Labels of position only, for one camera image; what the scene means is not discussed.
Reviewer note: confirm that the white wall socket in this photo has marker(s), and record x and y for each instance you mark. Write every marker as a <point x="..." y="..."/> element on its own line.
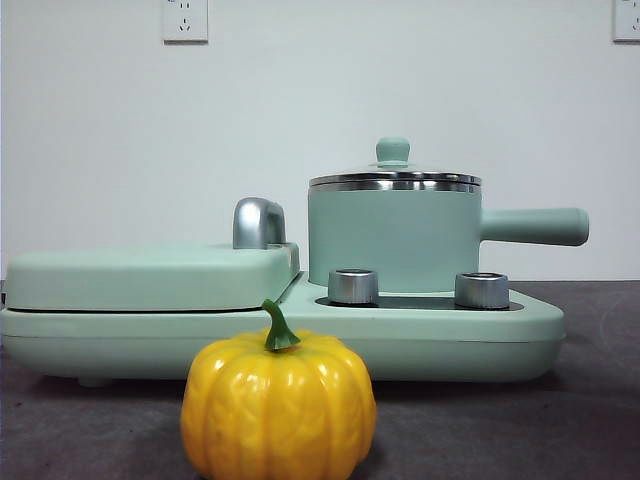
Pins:
<point x="627" y="20"/>
<point x="185" y="22"/>

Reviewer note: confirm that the yellow plastic pumpkin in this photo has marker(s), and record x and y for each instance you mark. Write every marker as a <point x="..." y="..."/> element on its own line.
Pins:
<point x="275" y="410"/>

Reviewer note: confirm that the glass lid with green knob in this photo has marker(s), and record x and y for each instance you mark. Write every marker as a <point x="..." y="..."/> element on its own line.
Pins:
<point x="393" y="150"/>

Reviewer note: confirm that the silver control knob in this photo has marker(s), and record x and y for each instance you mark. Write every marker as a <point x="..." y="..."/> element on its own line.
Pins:
<point x="481" y="291"/>
<point x="352" y="287"/>

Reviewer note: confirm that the mint green breakfast machine base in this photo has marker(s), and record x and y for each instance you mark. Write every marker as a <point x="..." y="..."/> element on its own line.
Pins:
<point x="425" y="345"/>

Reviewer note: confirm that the mint green hinged griddle cover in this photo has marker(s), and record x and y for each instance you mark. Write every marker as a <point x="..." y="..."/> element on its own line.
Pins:
<point x="150" y="280"/>

